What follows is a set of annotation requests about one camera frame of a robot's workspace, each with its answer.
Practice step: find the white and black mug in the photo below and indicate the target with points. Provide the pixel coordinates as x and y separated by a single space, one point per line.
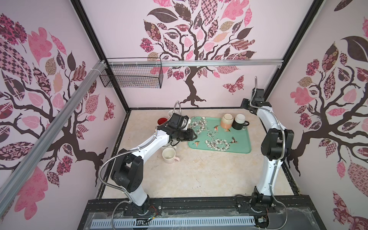
240 122

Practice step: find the white ribbed base mug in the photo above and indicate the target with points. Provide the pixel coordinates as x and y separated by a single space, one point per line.
171 112

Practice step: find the cream and peach mug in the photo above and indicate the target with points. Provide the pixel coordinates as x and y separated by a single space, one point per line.
226 121

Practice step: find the white slotted cable duct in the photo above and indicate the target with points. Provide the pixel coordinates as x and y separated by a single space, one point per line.
130 223

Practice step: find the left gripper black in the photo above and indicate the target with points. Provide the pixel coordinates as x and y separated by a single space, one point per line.
189 135

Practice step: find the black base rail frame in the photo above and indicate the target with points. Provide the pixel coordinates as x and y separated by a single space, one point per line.
295 212

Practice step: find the green floral serving tray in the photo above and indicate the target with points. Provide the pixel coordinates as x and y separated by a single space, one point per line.
211 136

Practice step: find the pale pink mug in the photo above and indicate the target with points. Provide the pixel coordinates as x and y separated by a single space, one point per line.
169 155

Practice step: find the aluminium rail wall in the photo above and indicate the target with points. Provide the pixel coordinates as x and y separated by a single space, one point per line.
195 63
20 175

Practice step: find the aluminium rail left wall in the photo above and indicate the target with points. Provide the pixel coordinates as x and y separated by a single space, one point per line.
20 175

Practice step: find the white mug red inside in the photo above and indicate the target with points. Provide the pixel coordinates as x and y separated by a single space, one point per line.
162 120

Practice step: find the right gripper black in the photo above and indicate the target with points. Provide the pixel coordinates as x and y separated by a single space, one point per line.
257 94

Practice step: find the black wire basket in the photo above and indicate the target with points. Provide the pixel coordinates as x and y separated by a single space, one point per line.
133 72

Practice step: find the aluminium rail back wall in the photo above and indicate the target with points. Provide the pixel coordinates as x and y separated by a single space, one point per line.
195 63

